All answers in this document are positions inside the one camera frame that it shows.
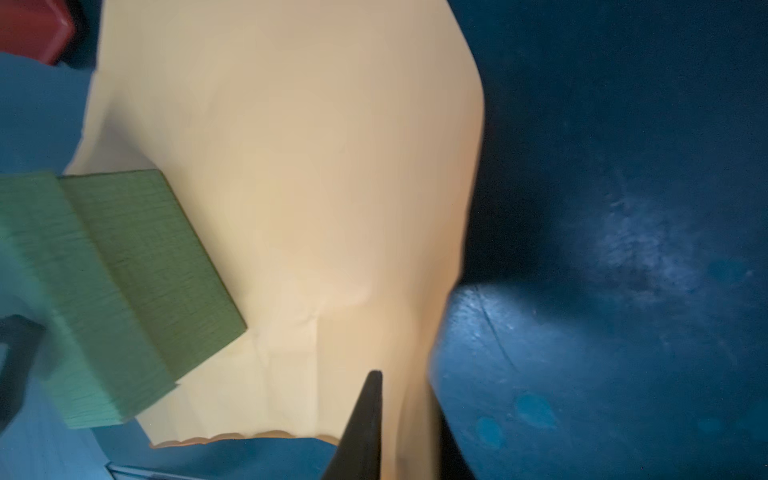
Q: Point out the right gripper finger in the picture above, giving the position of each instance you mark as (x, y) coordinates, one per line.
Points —
(358, 454)

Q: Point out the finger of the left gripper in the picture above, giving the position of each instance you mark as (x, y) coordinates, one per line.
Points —
(21, 338)

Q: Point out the green gift box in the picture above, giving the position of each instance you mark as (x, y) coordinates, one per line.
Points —
(111, 267)

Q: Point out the green table mat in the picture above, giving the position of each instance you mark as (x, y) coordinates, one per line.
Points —
(610, 316)

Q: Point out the red tape dispenser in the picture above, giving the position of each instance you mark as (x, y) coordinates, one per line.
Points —
(36, 29)

